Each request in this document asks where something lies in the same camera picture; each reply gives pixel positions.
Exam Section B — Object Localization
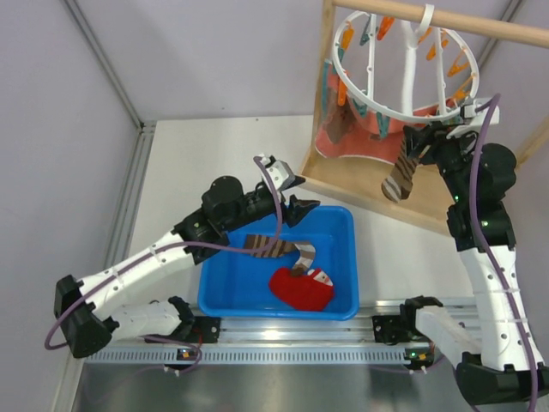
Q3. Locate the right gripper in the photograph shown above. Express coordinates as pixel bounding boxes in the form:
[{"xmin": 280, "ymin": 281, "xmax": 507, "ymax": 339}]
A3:
[{"xmin": 404, "ymin": 120, "xmax": 477, "ymax": 203}]

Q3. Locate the brown striped sock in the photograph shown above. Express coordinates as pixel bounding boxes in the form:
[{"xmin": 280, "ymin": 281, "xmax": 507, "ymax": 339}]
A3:
[
  {"xmin": 244, "ymin": 234, "xmax": 316, "ymax": 276},
  {"xmin": 381, "ymin": 137, "xmax": 419, "ymax": 203}
]

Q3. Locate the white round clip hanger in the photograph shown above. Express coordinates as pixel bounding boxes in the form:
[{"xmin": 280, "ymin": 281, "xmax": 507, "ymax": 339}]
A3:
[{"xmin": 313, "ymin": 1, "xmax": 480, "ymax": 138}]

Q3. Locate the salmon pink cloth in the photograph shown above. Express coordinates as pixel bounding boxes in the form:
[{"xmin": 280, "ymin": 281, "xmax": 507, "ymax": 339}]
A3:
[{"xmin": 313, "ymin": 64, "xmax": 443, "ymax": 167}]

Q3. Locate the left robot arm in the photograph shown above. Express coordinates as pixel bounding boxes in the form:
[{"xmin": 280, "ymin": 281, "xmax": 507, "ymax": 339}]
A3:
[{"xmin": 53, "ymin": 167, "xmax": 320, "ymax": 359}]

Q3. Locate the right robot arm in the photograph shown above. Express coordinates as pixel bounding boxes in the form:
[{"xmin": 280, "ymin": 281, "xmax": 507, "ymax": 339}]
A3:
[{"xmin": 400, "ymin": 122, "xmax": 548, "ymax": 410}]

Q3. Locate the wooden hanger stand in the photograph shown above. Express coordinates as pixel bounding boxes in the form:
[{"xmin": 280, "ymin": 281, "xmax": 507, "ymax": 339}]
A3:
[{"xmin": 300, "ymin": 1, "xmax": 548, "ymax": 235}]

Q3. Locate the brown hanging sock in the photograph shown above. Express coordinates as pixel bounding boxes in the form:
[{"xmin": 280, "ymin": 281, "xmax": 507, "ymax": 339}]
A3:
[{"xmin": 324, "ymin": 101, "xmax": 355, "ymax": 144}]

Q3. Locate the red santa sock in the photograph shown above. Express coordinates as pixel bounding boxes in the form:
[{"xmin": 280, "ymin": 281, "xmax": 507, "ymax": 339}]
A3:
[{"xmin": 268, "ymin": 268, "xmax": 335, "ymax": 312}]

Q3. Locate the blue plastic bin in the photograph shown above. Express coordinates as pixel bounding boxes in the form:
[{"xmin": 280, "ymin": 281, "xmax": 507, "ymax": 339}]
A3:
[{"xmin": 198, "ymin": 206, "xmax": 359, "ymax": 321}]

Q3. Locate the white base board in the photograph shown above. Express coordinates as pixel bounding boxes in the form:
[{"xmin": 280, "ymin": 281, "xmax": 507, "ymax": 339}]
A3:
[{"xmin": 129, "ymin": 115, "xmax": 473, "ymax": 306}]

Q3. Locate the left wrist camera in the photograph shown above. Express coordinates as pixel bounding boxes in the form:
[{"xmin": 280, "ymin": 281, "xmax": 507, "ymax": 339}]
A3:
[{"xmin": 258, "ymin": 154, "xmax": 297, "ymax": 191}]

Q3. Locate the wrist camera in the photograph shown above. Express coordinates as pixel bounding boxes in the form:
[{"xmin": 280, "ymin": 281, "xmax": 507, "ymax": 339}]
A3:
[
  {"xmin": 258, "ymin": 154, "xmax": 297, "ymax": 191},
  {"xmin": 460, "ymin": 98, "xmax": 492, "ymax": 130}
]

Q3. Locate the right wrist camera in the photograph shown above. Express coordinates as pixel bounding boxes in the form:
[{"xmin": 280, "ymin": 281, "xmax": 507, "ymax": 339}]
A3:
[{"xmin": 460, "ymin": 98, "xmax": 492, "ymax": 130}]

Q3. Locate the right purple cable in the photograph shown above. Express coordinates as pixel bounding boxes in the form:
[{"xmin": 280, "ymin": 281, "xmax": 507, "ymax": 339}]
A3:
[{"xmin": 454, "ymin": 93, "xmax": 541, "ymax": 412}]

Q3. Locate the purple cable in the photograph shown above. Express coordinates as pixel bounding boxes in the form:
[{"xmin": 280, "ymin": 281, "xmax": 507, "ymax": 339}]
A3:
[
  {"xmin": 44, "ymin": 154, "xmax": 285, "ymax": 377},
  {"xmin": 454, "ymin": 93, "xmax": 541, "ymax": 412}
]

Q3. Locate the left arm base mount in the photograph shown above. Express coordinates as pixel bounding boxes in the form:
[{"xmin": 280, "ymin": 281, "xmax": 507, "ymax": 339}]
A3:
[{"xmin": 145, "ymin": 316, "xmax": 221, "ymax": 344}]

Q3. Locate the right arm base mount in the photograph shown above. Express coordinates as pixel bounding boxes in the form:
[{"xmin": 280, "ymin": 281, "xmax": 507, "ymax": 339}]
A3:
[{"xmin": 371, "ymin": 315, "xmax": 425, "ymax": 346}]

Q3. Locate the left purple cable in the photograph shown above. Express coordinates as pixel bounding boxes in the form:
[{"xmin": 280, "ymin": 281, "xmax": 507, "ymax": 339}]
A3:
[{"xmin": 44, "ymin": 154, "xmax": 285, "ymax": 377}]

